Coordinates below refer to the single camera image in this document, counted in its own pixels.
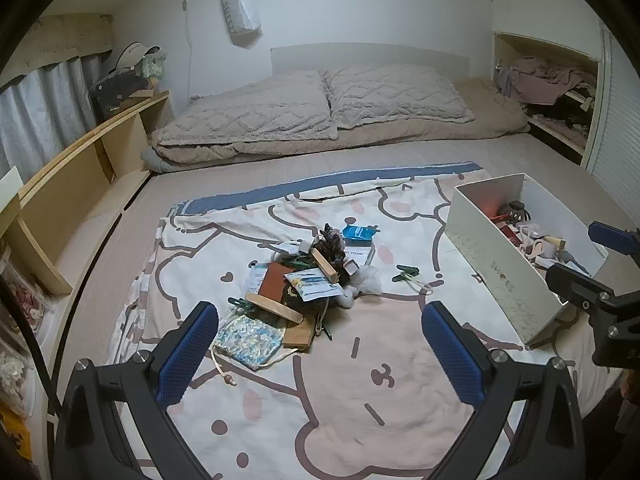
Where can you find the wooden oval board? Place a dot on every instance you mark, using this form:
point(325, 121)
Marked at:
point(275, 307)

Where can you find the white hanging bag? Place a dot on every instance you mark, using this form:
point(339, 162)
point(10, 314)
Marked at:
point(240, 5)

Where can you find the brown leather pouch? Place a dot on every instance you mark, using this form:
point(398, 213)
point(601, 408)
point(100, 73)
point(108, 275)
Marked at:
point(275, 280)

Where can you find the white headboard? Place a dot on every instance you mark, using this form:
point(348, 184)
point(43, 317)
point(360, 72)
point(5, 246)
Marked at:
point(370, 55)

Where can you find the red tube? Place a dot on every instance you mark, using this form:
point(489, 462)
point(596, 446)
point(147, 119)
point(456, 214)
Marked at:
point(506, 227)

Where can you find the white storage box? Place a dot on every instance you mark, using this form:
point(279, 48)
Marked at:
point(500, 270)

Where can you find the white cap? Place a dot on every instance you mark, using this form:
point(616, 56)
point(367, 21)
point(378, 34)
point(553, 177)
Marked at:
point(130, 55)

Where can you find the white shutter door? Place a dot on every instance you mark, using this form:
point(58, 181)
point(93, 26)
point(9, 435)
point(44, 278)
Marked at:
point(615, 125)

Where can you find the beige folded duvet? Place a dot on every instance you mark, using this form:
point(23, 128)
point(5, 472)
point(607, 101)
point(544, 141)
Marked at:
point(440, 135)

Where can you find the black hair claw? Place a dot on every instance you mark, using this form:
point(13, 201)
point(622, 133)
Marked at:
point(515, 210)

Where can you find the grey curtain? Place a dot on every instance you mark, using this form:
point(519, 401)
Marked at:
point(45, 105)

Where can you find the wooden bedside shelf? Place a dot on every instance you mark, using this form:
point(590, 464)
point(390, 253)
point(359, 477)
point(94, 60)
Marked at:
point(65, 180)

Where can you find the black yellow round case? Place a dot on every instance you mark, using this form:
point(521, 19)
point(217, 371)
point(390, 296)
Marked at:
point(290, 296)

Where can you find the clear plastic storage drawers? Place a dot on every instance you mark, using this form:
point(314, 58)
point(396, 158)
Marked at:
point(15, 370)

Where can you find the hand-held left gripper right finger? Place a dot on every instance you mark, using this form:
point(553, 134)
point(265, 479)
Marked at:
point(450, 355)

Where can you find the dark purple fuzzy ornament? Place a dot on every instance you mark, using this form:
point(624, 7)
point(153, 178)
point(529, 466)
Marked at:
point(332, 242)

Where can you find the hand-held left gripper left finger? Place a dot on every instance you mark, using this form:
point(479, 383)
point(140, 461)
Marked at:
point(185, 355)

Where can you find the wooden square board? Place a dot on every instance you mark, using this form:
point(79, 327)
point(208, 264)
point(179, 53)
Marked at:
point(300, 335)

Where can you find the clear white label sachet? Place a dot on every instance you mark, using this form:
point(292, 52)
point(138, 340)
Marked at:
point(255, 277)

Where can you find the beige bed mattress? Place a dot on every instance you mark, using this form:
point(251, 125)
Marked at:
point(300, 170)

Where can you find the cartoon printed blanket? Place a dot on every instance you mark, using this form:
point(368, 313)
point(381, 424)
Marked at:
point(400, 340)

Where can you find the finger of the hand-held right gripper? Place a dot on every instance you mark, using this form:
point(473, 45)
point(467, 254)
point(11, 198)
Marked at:
point(600, 305)
point(607, 232)

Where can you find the wooden wall shelf niche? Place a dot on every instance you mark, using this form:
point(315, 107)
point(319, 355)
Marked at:
point(555, 132)

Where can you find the beige quilted pillow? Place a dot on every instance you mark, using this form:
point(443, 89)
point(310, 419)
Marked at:
point(395, 95)
point(250, 110)

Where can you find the pale plush toy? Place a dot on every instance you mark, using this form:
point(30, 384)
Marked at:
point(155, 67)

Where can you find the grey folded blanket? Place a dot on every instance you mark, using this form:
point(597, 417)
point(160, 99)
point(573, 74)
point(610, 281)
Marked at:
point(152, 162)

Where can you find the white blue printed packet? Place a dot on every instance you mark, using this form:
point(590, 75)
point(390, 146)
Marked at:
point(315, 285)

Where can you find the pink tape roll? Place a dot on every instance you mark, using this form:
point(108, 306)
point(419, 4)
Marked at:
point(542, 250)

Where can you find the small wooden block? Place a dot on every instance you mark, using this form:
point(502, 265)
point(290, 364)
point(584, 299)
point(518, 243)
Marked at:
point(554, 242)

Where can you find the black bag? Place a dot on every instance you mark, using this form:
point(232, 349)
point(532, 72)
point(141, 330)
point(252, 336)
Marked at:
point(117, 92)

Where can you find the wooden stick block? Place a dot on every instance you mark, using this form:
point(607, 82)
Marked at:
point(325, 266)

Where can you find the pile of clothes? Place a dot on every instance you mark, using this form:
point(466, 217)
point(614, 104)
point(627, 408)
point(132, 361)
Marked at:
point(540, 77)

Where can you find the cardboard curtain cover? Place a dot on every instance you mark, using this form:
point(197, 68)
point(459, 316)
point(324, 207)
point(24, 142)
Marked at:
point(65, 40)

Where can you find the white crumpled plastic bag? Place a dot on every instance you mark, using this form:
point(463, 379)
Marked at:
point(367, 280)

